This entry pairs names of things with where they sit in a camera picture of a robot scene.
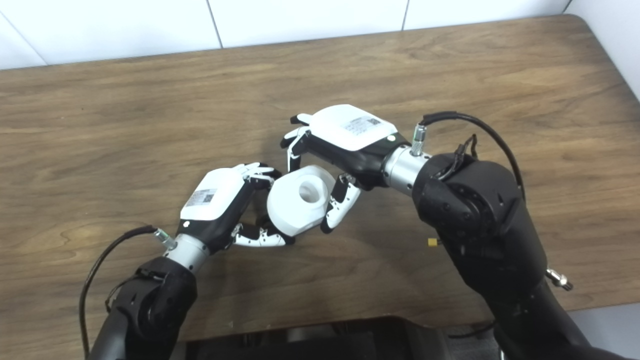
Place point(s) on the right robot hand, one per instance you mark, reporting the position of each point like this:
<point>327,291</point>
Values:
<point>350,130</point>

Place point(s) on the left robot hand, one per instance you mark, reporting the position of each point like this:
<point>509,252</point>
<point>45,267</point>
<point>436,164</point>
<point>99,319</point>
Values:
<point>215,197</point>

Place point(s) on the black flanged holder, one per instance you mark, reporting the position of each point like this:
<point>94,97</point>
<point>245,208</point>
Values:
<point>264,222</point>

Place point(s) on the round white piece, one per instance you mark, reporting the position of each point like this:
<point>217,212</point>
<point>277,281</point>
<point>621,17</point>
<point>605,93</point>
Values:
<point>290,210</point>

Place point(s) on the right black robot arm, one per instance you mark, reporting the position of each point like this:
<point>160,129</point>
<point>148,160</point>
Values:
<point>480,225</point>

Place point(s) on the small yellow connector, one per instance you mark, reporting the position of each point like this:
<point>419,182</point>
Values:
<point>433,242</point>

